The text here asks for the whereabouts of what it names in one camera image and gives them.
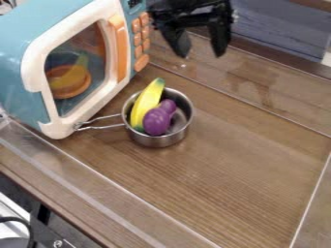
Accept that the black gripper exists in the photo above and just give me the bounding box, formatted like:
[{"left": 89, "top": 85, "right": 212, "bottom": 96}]
[{"left": 147, "top": 0, "right": 233, "bottom": 58}]

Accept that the yellow toy banana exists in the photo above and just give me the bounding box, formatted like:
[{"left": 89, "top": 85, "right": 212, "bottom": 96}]
[{"left": 129, "top": 77, "right": 165, "bottom": 132}]

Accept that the silver metal pot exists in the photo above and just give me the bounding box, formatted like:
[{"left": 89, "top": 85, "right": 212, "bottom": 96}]
[{"left": 73, "top": 88, "right": 193, "bottom": 148}]

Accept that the purple toy eggplant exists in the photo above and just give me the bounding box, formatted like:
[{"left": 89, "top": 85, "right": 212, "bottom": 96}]
[{"left": 143, "top": 99, "right": 177, "bottom": 136}]

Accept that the blue toy microwave oven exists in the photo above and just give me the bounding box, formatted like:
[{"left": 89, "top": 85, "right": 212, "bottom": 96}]
[{"left": 0, "top": 0, "right": 149, "bottom": 140}]

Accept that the black cable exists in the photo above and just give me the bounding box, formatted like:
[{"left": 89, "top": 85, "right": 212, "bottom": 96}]
[{"left": 0, "top": 216, "right": 36, "bottom": 248}]

